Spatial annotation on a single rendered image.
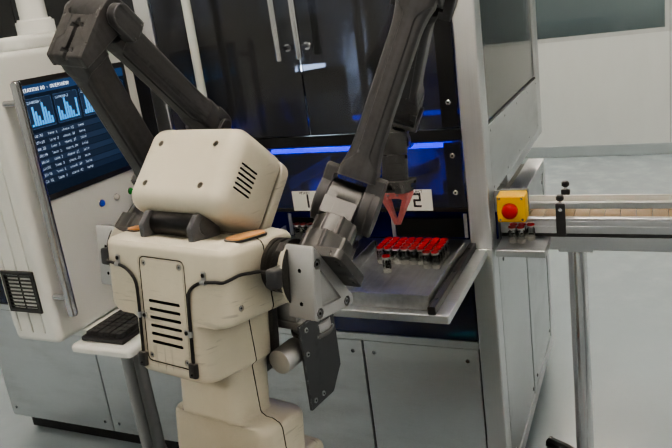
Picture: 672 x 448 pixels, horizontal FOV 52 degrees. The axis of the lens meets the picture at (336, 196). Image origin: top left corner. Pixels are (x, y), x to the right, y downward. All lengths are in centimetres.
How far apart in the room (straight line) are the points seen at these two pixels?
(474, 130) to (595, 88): 464
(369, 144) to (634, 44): 535
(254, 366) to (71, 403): 189
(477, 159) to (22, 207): 115
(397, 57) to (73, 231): 115
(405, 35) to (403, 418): 140
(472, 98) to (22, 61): 112
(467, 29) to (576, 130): 476
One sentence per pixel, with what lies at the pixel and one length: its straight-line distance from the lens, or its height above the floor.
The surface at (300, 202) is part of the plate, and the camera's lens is 202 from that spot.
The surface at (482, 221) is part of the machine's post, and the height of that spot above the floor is 96.
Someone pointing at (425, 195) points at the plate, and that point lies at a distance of 187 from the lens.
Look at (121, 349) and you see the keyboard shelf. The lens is 183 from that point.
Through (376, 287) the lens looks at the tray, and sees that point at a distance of 170.
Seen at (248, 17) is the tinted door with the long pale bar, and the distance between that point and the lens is 200.
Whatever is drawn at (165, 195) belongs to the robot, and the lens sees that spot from 111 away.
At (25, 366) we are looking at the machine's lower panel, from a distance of 311.
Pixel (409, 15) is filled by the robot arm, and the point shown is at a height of 152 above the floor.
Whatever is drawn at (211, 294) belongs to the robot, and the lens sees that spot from 104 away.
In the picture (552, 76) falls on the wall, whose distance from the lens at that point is 641.
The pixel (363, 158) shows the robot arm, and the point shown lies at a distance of 108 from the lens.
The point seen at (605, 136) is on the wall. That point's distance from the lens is 647.
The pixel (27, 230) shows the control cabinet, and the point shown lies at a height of 112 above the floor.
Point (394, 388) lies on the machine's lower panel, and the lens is 217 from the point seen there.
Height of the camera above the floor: 155
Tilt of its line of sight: 15 degrees down
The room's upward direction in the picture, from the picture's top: 8 degrees counter-clockwise
